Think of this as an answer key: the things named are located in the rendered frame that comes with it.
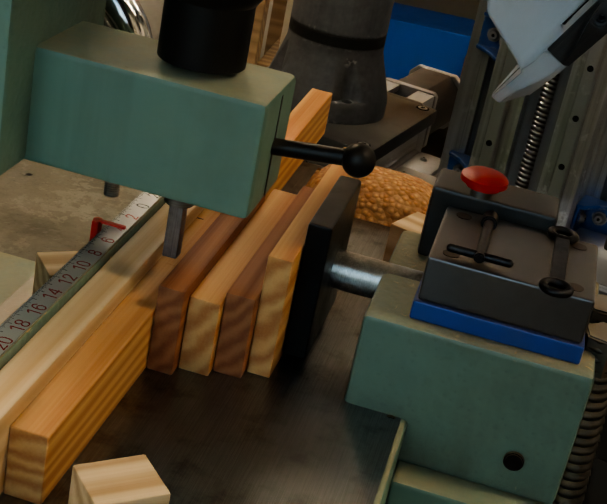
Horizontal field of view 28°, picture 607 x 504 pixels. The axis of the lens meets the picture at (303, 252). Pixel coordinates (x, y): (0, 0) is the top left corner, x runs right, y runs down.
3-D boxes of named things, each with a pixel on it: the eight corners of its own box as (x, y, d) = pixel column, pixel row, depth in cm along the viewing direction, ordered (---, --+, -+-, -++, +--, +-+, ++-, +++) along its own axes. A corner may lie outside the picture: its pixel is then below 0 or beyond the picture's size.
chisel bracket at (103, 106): (242, 246, 70) (268, 105, 67) (14, 183, 72) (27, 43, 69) (275, 202, 77) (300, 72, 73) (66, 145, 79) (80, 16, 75)
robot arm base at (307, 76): (295, 72, 159) (309, -4, 155) (402, 106, 155) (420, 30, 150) (240, 95, 147) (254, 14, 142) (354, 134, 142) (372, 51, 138)
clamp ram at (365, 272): (398, 388, 75) (432, 256, 71) (281, 354, 76) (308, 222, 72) (420, 324, 83) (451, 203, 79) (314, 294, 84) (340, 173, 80)
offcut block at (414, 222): (379, 269, 91) (390, 222, 89) (406, 256, 94) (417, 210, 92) (419, 288, 89) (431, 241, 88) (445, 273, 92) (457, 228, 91)
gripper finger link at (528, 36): (439, 44, 75) (550, -71, 71) (510, 111, 75) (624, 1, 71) (432, 56, 72) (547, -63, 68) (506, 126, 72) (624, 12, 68)
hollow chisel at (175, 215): (175, 259, 75) (187, 184, 73) (161, 255, 75) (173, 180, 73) (180, 253, 76) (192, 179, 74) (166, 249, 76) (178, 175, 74)
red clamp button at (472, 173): (503, 201, 76) (508, 185, 75) (456, 188, 76) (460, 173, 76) (508, 185, 79) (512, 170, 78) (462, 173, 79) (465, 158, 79)
